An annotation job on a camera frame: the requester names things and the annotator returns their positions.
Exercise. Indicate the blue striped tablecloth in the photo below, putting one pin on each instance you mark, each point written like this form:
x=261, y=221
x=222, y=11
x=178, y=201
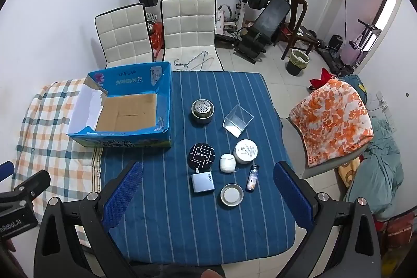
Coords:
x=195, y=226

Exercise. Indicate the round metal tin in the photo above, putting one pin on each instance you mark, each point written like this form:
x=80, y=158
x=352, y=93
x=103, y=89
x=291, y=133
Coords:
x=202, y=110

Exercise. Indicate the white padded chair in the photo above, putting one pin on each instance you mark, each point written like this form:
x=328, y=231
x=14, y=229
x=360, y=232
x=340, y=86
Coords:
x=189, y=22
x=123, y=33

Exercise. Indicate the black pole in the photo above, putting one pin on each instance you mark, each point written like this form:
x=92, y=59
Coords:
x=344, y=14

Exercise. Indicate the black exercise machine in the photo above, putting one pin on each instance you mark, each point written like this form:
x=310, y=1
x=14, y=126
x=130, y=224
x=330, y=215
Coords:
x=338, y=63

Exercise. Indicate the teal blanket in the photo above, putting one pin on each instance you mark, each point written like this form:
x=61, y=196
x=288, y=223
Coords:
x=381, y=173

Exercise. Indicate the white earbud case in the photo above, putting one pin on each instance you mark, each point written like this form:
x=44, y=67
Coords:
x=228, y=163

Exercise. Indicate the blue cardboard box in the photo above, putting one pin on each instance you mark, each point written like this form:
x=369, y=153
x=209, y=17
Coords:
x=130, y=112

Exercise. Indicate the red carton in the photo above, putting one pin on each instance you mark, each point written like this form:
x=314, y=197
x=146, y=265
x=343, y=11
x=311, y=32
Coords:
x=399, y=230

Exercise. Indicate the grey chair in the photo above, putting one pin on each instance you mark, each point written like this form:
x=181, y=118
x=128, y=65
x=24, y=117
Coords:
x=321, y=169

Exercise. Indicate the brown wooden chair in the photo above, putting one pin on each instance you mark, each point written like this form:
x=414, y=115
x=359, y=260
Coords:
x=301, y=4

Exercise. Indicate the black speaker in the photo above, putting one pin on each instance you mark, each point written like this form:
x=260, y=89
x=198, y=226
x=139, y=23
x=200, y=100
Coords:
x=335, y=43

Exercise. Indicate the plaid blanket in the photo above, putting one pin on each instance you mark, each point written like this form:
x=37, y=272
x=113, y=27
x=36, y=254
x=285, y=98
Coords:
x=49, y=121

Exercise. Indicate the white round jar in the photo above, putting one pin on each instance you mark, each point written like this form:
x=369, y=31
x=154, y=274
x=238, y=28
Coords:
x=246, y=151

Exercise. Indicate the yellow printed cushion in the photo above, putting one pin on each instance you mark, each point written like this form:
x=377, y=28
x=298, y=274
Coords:
x=348, y=175

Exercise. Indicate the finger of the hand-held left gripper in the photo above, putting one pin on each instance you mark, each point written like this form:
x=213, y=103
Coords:
x=31, y=185
x=6, y=170

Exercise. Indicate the black round compact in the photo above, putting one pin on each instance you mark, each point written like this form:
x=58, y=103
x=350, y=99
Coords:
x=202, y=157

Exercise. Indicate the black trash bin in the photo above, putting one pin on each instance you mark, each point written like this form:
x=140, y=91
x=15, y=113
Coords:
x=297, y=64

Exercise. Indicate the red plastic bag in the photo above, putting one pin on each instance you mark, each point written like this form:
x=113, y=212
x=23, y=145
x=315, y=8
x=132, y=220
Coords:
x=157, y=38

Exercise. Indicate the round metal lid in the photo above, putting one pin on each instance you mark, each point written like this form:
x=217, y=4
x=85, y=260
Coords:
x=232, y=195

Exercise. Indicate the clear plastic box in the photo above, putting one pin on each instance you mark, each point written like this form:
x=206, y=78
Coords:
x=237, y=121

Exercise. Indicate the black weight bench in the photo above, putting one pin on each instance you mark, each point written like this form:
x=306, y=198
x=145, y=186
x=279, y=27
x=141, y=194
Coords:
x=272, y=17

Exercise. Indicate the small silver box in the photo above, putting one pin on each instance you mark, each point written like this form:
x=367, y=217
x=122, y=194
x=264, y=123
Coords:
x=202, y=184

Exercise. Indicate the red cloth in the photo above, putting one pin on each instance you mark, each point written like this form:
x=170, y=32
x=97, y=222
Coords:
x=321, y=78

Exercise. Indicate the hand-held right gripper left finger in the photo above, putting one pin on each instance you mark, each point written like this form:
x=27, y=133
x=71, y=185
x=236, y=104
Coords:
x=125, y=190

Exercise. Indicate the person's right hand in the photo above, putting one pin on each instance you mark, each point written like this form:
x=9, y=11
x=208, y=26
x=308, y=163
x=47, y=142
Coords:
x=211, y=274

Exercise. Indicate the white wall socket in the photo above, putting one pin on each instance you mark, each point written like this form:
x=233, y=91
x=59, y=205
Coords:
x=380, y=99

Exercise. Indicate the blue denim garment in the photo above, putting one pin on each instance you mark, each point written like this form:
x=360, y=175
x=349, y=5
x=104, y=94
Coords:
x=353, y=86

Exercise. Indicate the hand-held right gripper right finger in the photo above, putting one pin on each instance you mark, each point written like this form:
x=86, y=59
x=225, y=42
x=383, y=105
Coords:
x=291, y=191

